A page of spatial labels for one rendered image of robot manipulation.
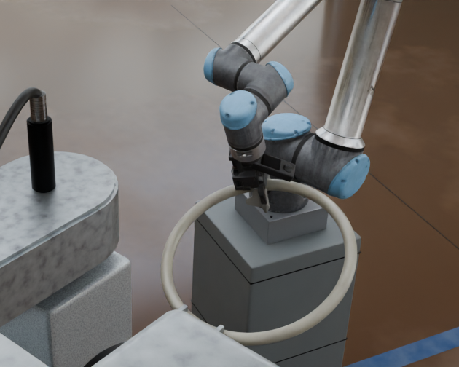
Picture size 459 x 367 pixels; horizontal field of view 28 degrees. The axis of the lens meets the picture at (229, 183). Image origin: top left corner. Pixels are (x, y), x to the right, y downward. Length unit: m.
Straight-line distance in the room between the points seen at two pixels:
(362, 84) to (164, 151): 2.49
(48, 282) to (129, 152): 3.50
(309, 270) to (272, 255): 0.14
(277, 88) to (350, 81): 0.43
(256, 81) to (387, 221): 2.41
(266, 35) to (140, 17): 4.32
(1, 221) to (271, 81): 0.95
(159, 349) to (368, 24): 2.03
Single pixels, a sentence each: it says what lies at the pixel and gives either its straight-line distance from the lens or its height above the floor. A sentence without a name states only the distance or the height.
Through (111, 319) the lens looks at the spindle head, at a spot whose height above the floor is 1.42.
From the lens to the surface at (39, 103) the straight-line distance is 1.47.
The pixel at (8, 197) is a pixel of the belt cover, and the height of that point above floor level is 1.67.
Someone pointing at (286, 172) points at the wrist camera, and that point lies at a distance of 2.32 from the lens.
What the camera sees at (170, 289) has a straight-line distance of 2.24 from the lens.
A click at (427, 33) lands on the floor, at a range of 6.78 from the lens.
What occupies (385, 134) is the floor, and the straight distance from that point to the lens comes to 5.32.
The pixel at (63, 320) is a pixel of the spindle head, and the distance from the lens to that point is 1.57.
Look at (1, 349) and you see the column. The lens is 0.68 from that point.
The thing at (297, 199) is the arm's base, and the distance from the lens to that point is 2.83.
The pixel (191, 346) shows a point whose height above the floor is 2.07.
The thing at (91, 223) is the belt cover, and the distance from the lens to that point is 1.51.
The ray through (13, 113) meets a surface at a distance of 1.40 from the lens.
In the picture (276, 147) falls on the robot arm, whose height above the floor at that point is 1.15.
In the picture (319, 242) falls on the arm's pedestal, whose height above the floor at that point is 0.85.
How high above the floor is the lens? 2.51
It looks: 32 degrees down
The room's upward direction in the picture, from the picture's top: 3 degrees clockwise
